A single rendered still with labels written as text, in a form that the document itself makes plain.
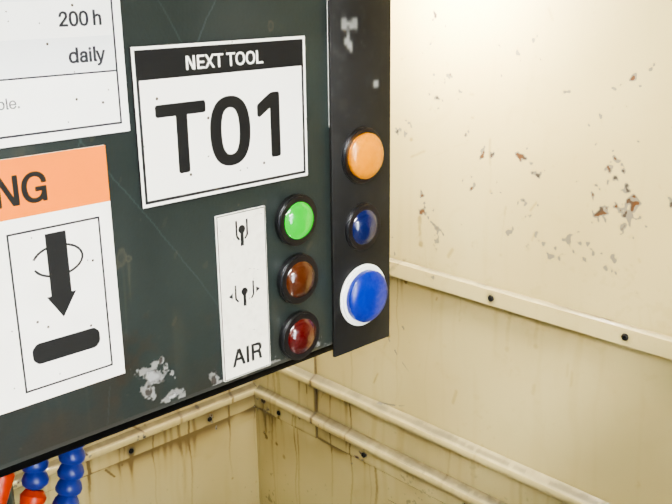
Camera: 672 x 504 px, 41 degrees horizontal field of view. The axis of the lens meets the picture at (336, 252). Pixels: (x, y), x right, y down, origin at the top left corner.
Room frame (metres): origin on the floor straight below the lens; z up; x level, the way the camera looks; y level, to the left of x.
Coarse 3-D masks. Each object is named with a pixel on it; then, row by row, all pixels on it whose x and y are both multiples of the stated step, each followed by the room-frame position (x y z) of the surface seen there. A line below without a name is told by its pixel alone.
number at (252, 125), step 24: (216, 96) 0.41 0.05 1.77; (240, 96) 0.42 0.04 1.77; (264, 96) 0.43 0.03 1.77; (288, 96) 0.44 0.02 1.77; (216, 120) 0.41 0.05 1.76; (240, 120) 0.42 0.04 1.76; (264, 120) 0.43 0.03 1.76; (288, 120) 0.44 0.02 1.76; (216, 144) 0.41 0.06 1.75; (240, 144) 0.42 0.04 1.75; (264, 144) 0.43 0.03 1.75; (288, 144) 0.44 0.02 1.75; (216, 168) 0.41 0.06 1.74; (240, 168) 0.42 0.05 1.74; (264, 168) 0.43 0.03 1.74
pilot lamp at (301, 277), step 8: (296, 264) 0.44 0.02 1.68; (304, 264) 0.44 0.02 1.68; (296, 272) 0.44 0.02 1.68; (304, 272) 0.44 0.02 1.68; (312, 272) 0.45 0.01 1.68; (288, 280) 0.44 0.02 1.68; (296, 280) 0.44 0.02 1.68; (304, 280) 0.44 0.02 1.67; (312, 280) 0.45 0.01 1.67; (288, 288) 0.44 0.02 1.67; (296, 288) 0.44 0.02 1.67; (304, 288) 0.44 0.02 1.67; (296, 296) 0.44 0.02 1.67
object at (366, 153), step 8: (360, 136) 0.47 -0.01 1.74; (368, 136) 0.47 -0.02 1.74; (376, 136) 0.48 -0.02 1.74; (352, 144) 0.47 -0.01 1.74; (360, 144) 0.47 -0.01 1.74; (368, 144) 0.47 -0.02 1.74; (376, 144) 0.48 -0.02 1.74; (352, 152) 0.47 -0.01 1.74; (360, 152) 0.47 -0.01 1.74; (368, 152) 0.47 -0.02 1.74; (376, 152) 0.48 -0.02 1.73; (352, 160) 0.47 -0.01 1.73; (360, 160) 0.47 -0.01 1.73; (368, 160) 0.47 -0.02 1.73; (376, 160) 0.48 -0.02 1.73; (352, 168) 0.47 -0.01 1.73; (360, 168) 0.47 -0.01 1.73; (368, 168) 0.47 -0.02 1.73; (376, 168) 0.48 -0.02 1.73; (360, 176) 0.47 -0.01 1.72; (368, 176) 0.47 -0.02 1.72
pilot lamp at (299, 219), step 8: (296, 208) 0.44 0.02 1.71; (304, 208) 0.44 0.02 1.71; (288, 216) 0.44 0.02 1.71; (296, 216) 0.44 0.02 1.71; (304, 216) 0.44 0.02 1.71; (312, 216) 0.45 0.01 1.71; (288, 224) 0.44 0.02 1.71; (296, 224) 0.44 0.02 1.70; (304, 224) 0.44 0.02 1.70; (312, 224) 0.45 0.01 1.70; (288, 232) 0.44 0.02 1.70; (296, 232) 0.44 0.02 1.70; (304, 232) 0.44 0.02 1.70
